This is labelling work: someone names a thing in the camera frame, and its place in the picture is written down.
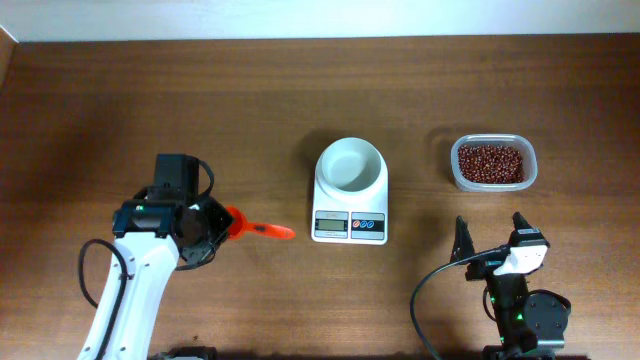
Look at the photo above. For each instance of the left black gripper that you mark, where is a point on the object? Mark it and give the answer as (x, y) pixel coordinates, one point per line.
(200, 251)

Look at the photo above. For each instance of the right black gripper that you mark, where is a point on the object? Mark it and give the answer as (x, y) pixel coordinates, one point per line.
(483, 269)

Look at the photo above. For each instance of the orange measuring scoop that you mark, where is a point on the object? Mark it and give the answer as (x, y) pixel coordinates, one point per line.
(241, 225)

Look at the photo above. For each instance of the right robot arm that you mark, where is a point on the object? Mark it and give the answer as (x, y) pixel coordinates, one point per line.
(530, 323)

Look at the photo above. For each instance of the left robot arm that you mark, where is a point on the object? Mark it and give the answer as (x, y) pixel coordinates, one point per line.
(140, 268)

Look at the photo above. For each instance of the white digital kitchen scale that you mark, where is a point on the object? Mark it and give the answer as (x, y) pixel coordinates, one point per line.
(361, 219)

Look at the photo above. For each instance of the red beans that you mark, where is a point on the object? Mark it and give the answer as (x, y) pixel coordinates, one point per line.
(491, 164)

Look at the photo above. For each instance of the clear plastic container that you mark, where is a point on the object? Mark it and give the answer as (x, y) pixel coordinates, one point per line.
(510, 140)

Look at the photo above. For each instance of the white round bowl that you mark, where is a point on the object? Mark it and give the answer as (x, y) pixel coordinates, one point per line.
(351, 166)

